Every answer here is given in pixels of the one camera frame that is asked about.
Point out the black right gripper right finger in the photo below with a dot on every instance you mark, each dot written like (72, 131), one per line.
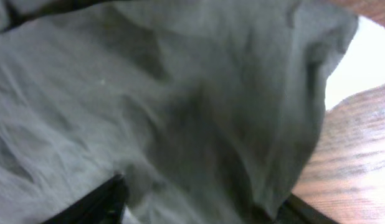
(295, 211)

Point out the grey shorts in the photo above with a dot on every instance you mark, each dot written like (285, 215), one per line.
(209, 110)

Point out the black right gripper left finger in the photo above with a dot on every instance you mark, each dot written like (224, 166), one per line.
(104, 205)

